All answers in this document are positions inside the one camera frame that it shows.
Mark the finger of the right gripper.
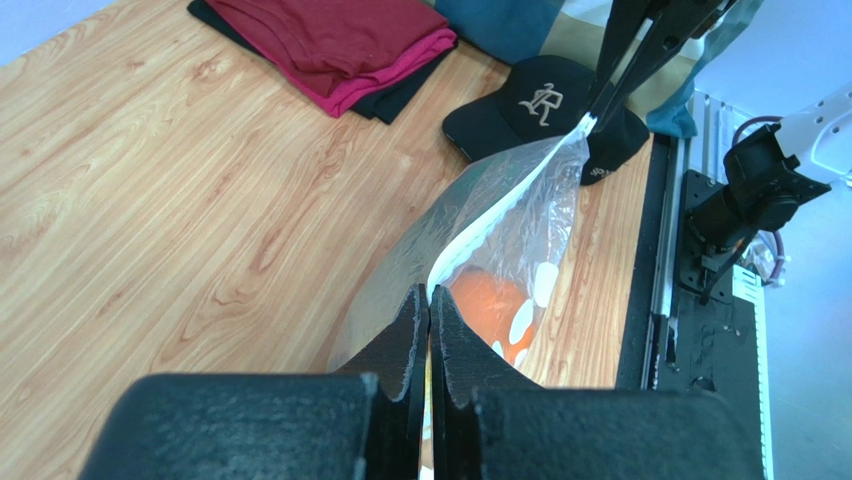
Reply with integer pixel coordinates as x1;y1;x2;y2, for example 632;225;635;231
587;0;673;132
602;1;735;130

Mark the blue yellow checked pillow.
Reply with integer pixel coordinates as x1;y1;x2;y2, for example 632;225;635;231
427;0;762;138

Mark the folded red cloth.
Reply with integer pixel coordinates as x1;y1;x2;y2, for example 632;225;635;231
202;0;457;118

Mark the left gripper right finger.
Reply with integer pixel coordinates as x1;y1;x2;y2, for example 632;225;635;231
430;286;764;479

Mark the orange fruit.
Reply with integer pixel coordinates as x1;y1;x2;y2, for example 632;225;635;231
450;267;536;364

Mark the black baseball cap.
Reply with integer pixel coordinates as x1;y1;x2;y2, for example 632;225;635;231
442;55;650;186

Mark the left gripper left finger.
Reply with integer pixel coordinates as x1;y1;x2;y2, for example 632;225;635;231
81;285;430;479

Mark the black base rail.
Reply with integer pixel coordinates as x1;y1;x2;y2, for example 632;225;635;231
613;133;773;480

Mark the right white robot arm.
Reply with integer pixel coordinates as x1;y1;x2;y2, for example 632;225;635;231
583;1;851;305

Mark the clear zip top bag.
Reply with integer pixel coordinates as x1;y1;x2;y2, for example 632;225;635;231
329;118;589;442

